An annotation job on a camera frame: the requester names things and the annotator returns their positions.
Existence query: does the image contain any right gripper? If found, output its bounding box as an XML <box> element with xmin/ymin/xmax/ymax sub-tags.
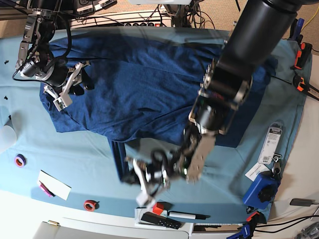
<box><xmin>37</xmin><ymin>66</ymin><xmax>95</xmax><ymax>96</ymax></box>

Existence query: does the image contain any orange black clamp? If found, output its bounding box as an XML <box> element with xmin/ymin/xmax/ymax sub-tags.
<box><xmin>291</xmin><ymin>42</ymin><xmax>313</xmax><ymax>70</ymax></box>

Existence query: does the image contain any white black marker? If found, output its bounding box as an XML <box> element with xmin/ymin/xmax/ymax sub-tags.
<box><xmin>167</xmin><ymin>211</ymin><xmax>210</xmax><ymax>220</ymax></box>

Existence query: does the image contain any white power strip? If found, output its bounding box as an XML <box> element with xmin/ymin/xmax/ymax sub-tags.
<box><xmin>69</xmin><ymin>9</ymin><xmax>172</xmax><ymax>28</ymax></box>

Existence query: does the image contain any blue box with black knob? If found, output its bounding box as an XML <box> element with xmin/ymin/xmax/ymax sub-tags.
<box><xmin>243</xmin><ymin>172</ymin><xmax>281</xmax><ymax>210</ymax></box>

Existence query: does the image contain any light blue table cloth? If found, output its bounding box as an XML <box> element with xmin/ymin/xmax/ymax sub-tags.
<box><xmin>0</xmin><ymin>36</ymin><xmax>306</xmax><ymax>223</ymax></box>

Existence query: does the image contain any orange black utility knife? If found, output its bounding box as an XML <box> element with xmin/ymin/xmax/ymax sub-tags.
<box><xmin>293</xmin><ymin>75</ymin><xmax>319</xmax><ymax>101</ymax></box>

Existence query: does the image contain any white paper tag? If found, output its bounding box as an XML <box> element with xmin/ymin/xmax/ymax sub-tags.
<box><xmin>245</xmin><ymin>163</ymin><xmax>269</xmax><ymax>181</ymax></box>

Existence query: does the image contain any red tape roll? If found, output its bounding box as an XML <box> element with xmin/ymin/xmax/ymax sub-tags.
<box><xmin>83</xmin><ymin>200</ymin><xmax>99</xmax><ymax>212</ymax></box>

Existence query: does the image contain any black phone device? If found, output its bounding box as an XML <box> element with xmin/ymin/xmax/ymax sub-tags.
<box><xmin>290</xmin><ymin>198</ymin><xmax>313</xmax><ymax>207</ymax></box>

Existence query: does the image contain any blue black spring clamp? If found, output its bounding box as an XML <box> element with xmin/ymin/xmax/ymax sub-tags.
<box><xmin>288</xmin><ymin>18</ymin><xmax>305</xmax><ymax>41</ymax></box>

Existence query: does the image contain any purple tape roll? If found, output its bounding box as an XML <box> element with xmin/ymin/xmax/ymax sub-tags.
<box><xmin>14</xmin><ymin>154</ymin><xmax>26</xmax><ymax>168</ymax></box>

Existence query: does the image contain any clear blister pack with label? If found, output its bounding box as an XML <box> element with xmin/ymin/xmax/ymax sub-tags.
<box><xmin>258</xmin><ymin>121</ymin><xmax>284</xmax><ymax>165</ymax></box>

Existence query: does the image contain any translucent white plastic cylinder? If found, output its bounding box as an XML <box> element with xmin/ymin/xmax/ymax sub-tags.
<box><xmin>0</xmin><ymin>125</ymin><xmax>17</xmax><ymax>153</ymax></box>

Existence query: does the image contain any blue orange bottom clamp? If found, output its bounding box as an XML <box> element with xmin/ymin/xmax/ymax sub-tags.
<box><xmin>227</xmin><ymin>212</ymin><xmax>266</xmax><ymax>239</ymax></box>

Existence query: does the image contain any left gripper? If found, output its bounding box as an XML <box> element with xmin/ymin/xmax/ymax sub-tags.
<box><xmin>149</xmin><ymin>149</ymin><xmax>182</xmax><ymax>183</ymax></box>

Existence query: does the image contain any black remote control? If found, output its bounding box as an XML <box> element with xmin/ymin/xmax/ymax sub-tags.
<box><xmin>141</xmin><ymin>212</ymin><xmax>182</xmax><ymax>230</ymax></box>

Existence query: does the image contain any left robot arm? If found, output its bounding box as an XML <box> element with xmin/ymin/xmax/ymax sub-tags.
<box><xmin>161</xmin><ymin>0</ymin><xmax>306</xmax><ymax>185</ymax></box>

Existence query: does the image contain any blue t-shirt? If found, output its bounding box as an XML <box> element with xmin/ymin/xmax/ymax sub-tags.
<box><xmin>39</xmin><ymin>33</ymin><xmax>278</xmax><ymax>185</ymax></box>

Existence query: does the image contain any red cube block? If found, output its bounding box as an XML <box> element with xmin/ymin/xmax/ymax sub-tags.
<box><xmin>152</xmin><ymin>202</ymin><xmax>165</xmax><ymax>216</ymax></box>

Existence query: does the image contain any white notepad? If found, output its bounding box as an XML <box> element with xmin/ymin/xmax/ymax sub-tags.
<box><xmin>37</xmin><ymin>170</ymin><xmax>71</xmax><ymax>201</ymax></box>

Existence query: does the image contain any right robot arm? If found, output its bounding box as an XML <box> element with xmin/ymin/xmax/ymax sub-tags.
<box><xmin>15</xmin><ymin>0</ymin><xmax>94</xmax><ymax>98</ymax></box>

